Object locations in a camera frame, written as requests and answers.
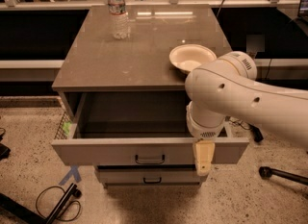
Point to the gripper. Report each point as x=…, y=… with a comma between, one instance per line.
x=205, y=131

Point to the black stand leg left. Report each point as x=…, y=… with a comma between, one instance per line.
x=29, y=217

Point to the black stand leg behind cabinet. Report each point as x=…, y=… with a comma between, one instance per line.
x=258, y=137

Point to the clear plastic water bottle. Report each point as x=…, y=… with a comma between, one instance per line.
x=119, y=17

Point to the blue tape cross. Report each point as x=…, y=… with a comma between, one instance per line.
x=73, y=173

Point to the grey drawer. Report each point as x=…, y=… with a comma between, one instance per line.
x=128, y=129
x=147, y=176

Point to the black chair leg right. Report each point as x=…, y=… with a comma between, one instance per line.
x=267, y=172

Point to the grey bottom drawer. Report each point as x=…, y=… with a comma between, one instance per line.
x=147, y=176

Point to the white paper bowl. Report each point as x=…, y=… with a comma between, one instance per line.
x=190, y=56

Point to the grey drawer cabinet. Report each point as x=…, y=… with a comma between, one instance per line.
x=97, y=62

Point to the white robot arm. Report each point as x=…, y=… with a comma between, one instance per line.
x=227, y=86

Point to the grey top drawer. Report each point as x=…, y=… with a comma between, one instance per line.
x=128, y=129

